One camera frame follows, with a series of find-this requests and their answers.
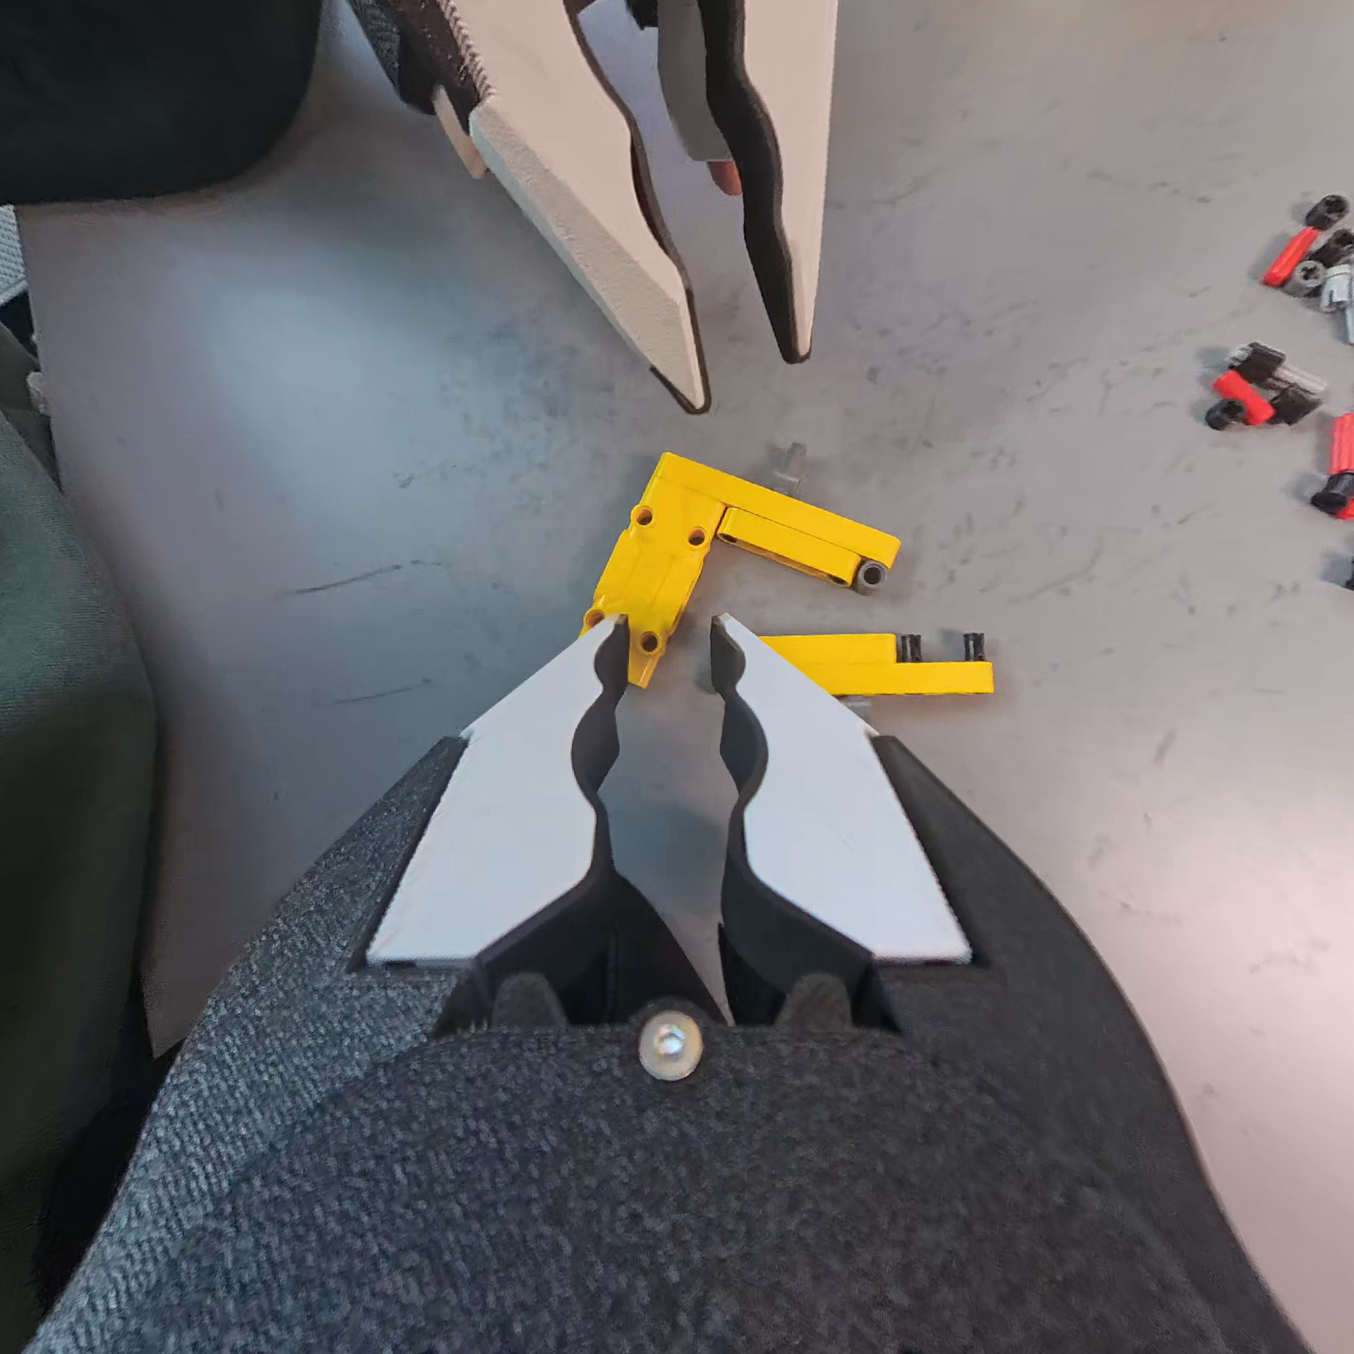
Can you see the pile of small lego parts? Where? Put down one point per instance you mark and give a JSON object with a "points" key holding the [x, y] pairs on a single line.
{"points": [[1240, 395]]}

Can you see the grey mesh chair seat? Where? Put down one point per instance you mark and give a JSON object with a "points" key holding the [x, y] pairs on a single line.
{"points": [[11, 255]]}

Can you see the yellow lego panel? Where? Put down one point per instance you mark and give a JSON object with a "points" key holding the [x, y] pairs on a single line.
{"points": [[661, 571]]}

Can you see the yellow lego beam assembly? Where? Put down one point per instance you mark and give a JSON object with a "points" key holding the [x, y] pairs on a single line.
{"points": [[931, 681], [805, 528]]}

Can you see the person's green hoodie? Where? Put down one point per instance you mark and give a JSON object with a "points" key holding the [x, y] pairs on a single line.
{"points": [[63, 740]]}

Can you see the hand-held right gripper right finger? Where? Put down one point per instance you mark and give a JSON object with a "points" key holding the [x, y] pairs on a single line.
{"points": [[837, 847]]}

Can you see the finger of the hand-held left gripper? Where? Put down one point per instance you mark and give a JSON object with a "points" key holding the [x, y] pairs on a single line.
{"points": [[801, 128], [572, 160]]}

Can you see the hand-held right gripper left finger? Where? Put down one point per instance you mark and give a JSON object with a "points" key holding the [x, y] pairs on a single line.
{"points": [[498, 847]]}

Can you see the person's left hand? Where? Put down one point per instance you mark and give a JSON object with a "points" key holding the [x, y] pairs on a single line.
{"points": [[727, 179]]}

